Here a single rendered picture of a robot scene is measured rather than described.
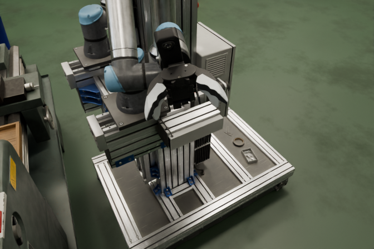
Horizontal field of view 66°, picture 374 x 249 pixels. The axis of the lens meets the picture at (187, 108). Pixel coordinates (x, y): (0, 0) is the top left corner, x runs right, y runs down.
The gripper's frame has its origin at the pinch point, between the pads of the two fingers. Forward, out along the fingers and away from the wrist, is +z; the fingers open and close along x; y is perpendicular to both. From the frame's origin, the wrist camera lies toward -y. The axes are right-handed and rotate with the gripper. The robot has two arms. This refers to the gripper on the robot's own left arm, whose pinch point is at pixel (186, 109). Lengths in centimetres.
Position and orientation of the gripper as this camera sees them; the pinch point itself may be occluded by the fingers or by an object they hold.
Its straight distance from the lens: 51.4
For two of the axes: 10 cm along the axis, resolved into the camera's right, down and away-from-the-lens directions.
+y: 1.3, 7.4, 6.6
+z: 1.6, 6.4, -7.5
